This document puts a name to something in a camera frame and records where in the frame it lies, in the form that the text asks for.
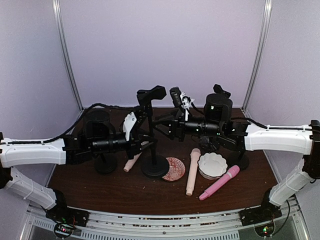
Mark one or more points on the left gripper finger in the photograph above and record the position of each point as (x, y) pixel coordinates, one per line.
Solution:
(144, 136)
(141, 145)

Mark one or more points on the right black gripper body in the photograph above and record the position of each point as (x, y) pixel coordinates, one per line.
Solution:
(175, 128)

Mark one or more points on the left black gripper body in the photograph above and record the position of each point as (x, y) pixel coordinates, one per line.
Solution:
(136, 146)

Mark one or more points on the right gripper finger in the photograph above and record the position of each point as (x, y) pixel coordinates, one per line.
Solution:
(164, 130)
(164, 117)

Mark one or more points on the black mic stand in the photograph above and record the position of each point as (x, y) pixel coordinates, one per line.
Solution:
(238, 158)
(156, 166)
(219, 90)
(105, 163)

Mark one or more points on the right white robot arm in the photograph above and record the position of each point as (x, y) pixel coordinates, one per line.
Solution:
(243, 134)

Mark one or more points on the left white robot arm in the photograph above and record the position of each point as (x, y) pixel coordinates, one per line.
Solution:
(96, 138)

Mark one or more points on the cream microphone left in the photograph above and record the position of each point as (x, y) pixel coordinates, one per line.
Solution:
(130, 163)

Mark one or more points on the cream microphone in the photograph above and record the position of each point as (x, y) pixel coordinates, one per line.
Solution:
(194, 158)
(130, 163)

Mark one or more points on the black crumpled object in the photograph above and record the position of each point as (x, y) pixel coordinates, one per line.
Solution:
(205, 143)

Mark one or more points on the cream microphone centre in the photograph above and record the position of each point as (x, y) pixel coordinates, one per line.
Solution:
(194, 158)

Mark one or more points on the red patterned dish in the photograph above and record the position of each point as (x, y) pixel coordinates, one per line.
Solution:
(176, 171)

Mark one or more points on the white scalloped bowl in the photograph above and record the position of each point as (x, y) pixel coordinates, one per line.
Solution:
(212, 166)

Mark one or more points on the pink microphone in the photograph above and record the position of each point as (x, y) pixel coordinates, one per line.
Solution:
(231, 173)

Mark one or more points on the front aluminium rail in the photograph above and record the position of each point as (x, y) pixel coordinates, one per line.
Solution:
(223, 225)

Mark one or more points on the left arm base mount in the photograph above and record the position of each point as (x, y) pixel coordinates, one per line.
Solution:
(66, 223)

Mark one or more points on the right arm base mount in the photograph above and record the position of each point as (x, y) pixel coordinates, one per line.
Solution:
(262, 219)

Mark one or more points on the right aluminium frame post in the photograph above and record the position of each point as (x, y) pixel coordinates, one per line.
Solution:
(263, 36)

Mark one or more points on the aluminium frame post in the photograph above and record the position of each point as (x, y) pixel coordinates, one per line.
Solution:
(65, 53)
(263, 36)

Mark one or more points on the left aluminium frame post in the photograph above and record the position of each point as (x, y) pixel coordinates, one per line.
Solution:
(65, 53)

